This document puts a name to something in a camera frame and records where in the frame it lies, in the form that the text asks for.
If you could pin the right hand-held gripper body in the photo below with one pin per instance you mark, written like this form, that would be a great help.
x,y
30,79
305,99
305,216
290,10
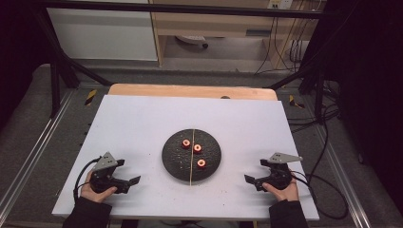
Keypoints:
x,y
280,179

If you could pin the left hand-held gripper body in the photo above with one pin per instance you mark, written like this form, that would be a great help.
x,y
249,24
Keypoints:
x,y
103,180

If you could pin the black round plate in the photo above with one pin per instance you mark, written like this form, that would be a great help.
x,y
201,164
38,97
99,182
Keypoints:
x,y
177,158

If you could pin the wooden skewer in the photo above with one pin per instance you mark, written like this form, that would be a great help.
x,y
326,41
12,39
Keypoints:
x,y
191,172

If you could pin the person's right hand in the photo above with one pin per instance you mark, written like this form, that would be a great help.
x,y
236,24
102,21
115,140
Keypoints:
x,y
286,193

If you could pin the person's left hand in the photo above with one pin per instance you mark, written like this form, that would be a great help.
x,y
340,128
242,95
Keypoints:
x,y
92,193

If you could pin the white board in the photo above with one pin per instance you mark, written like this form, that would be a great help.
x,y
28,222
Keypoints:
x,y
133,133

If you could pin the yellow black tape marker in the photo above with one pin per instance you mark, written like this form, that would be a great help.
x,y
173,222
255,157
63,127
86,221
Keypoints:
x,y
295,102
91,97

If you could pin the wooden table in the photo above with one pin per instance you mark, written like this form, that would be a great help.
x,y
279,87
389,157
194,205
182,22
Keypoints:
x,y
190,91

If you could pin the white cabinet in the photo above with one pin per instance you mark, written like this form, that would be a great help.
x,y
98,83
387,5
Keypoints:
x,y
104,34

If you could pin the black curtain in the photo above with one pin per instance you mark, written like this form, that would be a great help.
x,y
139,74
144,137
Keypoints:
x,y
19,57
370,79

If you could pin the white power strip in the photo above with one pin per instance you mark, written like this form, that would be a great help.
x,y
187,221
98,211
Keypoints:
x,y
191,39

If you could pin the wooden desk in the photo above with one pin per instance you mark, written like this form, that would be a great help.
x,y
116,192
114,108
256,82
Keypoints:
x,y
218,22

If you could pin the aluminium rail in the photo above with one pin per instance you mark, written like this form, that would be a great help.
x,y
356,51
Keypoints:
x,y
34,152
343,177

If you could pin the white wall socket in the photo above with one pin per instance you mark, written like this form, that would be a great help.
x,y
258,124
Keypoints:
x,y
280,3

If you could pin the black metal frame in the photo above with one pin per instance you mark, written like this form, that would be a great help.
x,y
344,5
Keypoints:
x,y
190,9

